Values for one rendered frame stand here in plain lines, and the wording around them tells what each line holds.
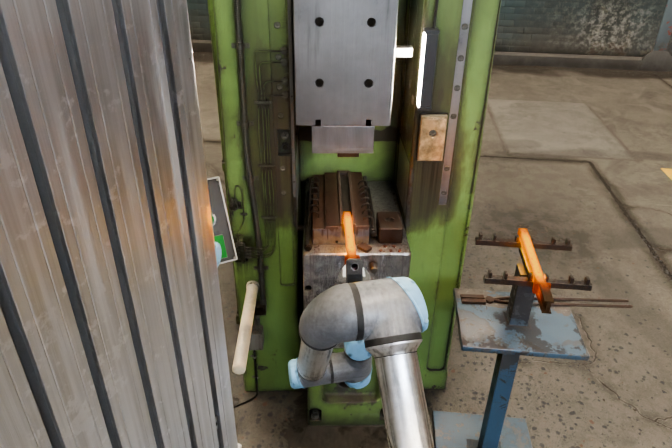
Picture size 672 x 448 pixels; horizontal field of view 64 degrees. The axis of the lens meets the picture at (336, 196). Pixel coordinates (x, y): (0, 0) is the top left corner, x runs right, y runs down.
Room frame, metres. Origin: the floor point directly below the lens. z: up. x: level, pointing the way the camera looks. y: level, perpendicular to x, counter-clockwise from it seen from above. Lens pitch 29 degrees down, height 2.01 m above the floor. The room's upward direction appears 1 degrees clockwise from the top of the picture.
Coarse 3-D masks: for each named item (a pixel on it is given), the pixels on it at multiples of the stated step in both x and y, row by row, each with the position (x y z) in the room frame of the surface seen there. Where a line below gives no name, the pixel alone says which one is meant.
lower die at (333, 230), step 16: (320, 176) 2.01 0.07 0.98; (336, 176) 1.99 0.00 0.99; (352, 176) 1.99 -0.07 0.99; (320, 192) 1.87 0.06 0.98; (336, 192) 1.86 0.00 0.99; (352, 192) 1.85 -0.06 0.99; (320, 208) 1.75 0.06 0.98; (336, 208) 1.73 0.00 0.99; (352, 208) 1.72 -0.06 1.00; (320, 224) 1.64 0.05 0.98; (336, 224) 1.62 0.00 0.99; (368, 224) 1.62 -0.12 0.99; (320, 240) 1.61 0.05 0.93; (336, 240) 1.61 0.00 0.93; (368, 240) 1.61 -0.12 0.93
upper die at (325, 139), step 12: (312, 132) 1.61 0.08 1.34; (324, 132) 1.61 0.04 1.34; (336, 132) 1.61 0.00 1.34; (348, 132) 1.61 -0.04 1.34; (360, 132) 1.61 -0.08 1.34; (372, 132) 1.61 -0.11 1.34; (312, 144) 1.61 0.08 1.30; (324, 144) 1.61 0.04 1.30; (336, 144) 1.61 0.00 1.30; (348, 144) 1.61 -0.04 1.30; (360, 144) 1.61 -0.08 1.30; (372, 144) 1.61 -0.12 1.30
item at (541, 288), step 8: (520, 232) 1.55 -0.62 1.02; (520, 240) 1.52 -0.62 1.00; (528, 240) 1.50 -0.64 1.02; (528, 248) 1.45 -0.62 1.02; (528, 256) 1.41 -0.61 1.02; (536, 256) 1.41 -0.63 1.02; (528, 264) 1.38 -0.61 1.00; (536, 264) 1.36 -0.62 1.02; (536, 272) 1.32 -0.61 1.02; (536, 280) 1.28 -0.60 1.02; (544, 280) 1.29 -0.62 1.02; (536, 288) 1.26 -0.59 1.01; (544, 288) 1.23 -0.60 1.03; (544, 296) 1.20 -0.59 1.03; (552, 296) 1.20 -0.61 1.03; (544, 304) 1.19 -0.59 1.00; (544, 312) 1.18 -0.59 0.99
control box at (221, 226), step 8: (208, 184) 1.54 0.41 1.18; (216, 184) 1.55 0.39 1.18; (216, 192) 1.54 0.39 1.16; (216, 200) 1.52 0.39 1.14; (224, 200) 1.54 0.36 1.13; (216, 208) 1.51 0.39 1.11; (224, 208) 1.52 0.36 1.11; (216, 216) 1.50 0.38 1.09; (224, 216) 1.51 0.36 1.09; (216, 224) 1.48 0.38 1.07; (224, 224) 1.49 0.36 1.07; (216, 232) 1.47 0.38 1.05; (224, 232) 1.48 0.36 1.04; (224, 240) 1.46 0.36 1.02; (232, 240) 1.47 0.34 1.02; (232, 248) 1.46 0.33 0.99; (232, 256) 1.45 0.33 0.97
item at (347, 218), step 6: (348, 216) 1.64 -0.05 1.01; (348, 222) 1.60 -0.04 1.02; (348, 228) 1.55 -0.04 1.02; (348, 234) 1.51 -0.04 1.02; (348, 240) 1.47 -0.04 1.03; (354, 240) 1.47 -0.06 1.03; (348, 246) 1.43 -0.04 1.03; (354, 246) 1.43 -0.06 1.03; (348, 252) 1.39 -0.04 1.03; (354, 252) 1.39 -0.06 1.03; (348, 258) 1.35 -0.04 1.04
